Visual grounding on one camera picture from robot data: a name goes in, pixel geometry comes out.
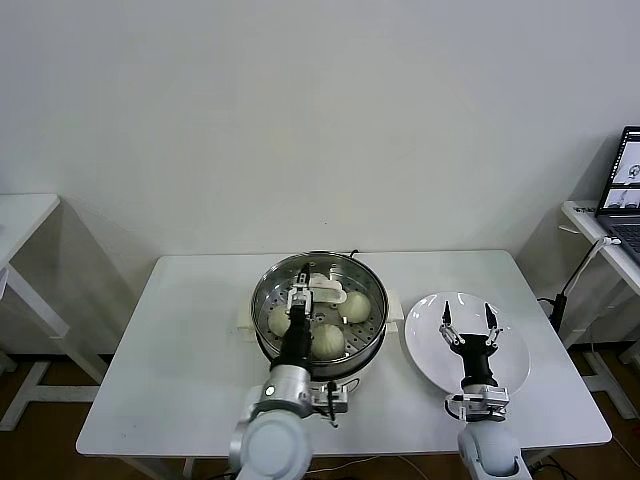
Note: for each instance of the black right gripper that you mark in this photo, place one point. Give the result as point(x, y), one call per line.
point(477, 360)

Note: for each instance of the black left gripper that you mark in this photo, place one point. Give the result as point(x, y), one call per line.
point(297, 340)

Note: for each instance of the white steamed baozi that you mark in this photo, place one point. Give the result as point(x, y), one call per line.
point(329, 341)
point(355, 306)
point(277, 321)

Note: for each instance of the perforated steel steamer basket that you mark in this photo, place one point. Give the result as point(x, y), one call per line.
point(360, 356)

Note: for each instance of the white round plate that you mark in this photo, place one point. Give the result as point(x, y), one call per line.
point(425, 320)

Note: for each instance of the white side table with laptop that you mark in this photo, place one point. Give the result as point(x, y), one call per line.
point(575, 211)

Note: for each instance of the open grey laptop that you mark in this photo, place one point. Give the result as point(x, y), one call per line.
point(625, 225)

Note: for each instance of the empty white side table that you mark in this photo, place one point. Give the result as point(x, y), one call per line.
point(20, 215)

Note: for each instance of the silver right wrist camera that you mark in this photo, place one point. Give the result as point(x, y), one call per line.
point(480, 400)

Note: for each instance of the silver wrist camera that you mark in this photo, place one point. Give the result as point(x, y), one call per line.
point(480, 400)
point(334, 397)

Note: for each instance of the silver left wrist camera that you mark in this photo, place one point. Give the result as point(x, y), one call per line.
point(334, 397)

